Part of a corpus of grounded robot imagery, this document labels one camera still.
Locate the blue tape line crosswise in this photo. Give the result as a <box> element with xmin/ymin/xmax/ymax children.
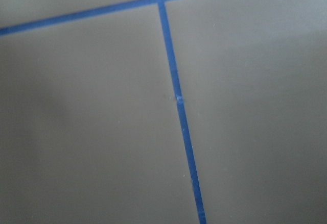
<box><xmin>1</xmin><ymin>0</ymin><xmax>172</xmax><ymax>36</ymax></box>

